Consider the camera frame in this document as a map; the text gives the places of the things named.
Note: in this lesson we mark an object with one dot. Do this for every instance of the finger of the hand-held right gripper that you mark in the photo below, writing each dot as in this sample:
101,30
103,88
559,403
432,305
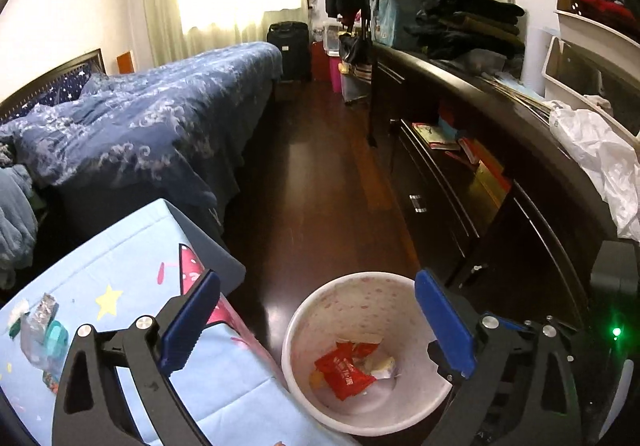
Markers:
510,324

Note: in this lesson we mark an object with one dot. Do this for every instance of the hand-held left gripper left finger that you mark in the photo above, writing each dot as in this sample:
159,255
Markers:
192,316

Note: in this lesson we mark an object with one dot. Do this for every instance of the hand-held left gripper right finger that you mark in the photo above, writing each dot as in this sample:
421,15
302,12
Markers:
442,321

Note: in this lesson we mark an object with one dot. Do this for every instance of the white pink-speckled waste bin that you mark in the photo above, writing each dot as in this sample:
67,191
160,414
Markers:
350,291

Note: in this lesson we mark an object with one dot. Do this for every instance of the red snack wrapper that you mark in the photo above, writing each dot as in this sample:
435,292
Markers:
345,373

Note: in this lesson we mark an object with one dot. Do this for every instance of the orange peel piece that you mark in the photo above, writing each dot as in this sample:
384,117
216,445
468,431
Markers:
316,378

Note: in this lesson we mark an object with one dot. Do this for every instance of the clear plastic wrapper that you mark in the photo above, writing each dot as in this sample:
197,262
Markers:
47,341

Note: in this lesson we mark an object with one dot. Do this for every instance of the small red wrapper scrap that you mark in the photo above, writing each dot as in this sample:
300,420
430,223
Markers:
51,382

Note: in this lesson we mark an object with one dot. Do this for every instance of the green white tissue packet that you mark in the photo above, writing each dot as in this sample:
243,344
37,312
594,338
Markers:
16,321

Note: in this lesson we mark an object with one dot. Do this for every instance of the blue printed tablecloth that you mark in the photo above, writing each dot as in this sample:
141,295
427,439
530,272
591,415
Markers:
150,376

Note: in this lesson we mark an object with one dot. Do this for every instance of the dark wooden dresser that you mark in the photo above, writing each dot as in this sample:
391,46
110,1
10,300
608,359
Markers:
525,206

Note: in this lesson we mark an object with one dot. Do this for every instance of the white plastic bag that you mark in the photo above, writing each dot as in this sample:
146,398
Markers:
595,151

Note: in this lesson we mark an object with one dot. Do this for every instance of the blue patterned duvet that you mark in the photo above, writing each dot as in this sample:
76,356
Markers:
150,126

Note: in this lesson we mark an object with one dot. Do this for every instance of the grey-blue fleece blanket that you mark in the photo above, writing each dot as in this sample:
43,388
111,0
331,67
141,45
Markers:
15,226

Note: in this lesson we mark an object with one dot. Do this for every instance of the white shelf organiser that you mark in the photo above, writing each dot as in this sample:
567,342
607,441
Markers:
590,56

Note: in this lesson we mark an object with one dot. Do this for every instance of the navy star pillow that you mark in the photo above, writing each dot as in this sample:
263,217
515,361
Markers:
35,101

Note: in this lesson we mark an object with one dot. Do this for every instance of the pink plastic bin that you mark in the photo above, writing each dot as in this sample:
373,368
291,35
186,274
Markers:
336,74

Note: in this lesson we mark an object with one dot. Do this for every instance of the dark wooden bed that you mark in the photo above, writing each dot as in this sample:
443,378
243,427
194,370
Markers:
60,76

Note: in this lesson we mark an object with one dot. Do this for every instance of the black suitcase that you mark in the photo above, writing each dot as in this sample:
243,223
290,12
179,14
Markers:
289,51

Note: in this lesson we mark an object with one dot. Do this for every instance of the red box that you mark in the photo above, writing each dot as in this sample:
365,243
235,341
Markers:
321,61

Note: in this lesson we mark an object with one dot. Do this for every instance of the pile of dark clothes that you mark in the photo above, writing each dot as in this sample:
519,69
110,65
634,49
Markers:
465,21

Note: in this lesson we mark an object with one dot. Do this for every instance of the clear storage box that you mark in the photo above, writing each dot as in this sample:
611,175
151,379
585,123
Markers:
332,36

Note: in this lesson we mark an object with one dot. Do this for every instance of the light blue bag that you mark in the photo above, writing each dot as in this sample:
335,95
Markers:
395,11

